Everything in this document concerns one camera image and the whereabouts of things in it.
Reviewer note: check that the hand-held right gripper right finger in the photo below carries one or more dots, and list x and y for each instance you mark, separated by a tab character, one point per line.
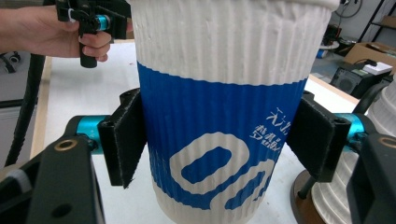
317	140

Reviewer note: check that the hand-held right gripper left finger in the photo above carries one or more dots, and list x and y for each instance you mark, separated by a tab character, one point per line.
126	137

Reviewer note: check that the blue and white paper cup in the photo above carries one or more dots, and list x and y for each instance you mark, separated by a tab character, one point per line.
224	109

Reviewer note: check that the cardboard box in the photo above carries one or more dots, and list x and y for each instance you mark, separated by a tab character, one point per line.
367	53

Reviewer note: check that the white box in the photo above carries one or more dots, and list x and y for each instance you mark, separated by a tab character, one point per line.
378	67

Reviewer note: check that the black metal shelf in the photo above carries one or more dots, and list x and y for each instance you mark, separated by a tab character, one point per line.
378	18

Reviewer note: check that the stack of white paper cups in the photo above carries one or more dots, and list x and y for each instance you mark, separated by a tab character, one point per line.
381	130

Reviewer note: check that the cup holder with brown base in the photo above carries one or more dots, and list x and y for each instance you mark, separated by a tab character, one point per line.
300	199

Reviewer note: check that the black speaker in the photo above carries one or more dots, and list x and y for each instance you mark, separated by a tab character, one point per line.
351	82

